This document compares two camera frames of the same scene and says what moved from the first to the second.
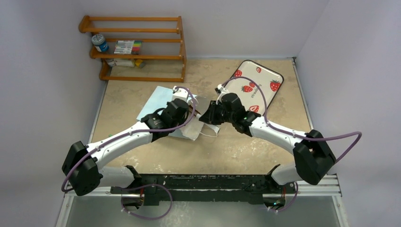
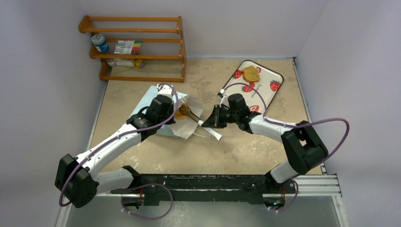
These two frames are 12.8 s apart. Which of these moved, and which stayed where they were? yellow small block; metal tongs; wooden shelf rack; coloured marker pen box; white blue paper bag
Moved: white blue paper bag; metal tongs
Stayed: yellow small block; coloured marker pen box; wooden shelf rack
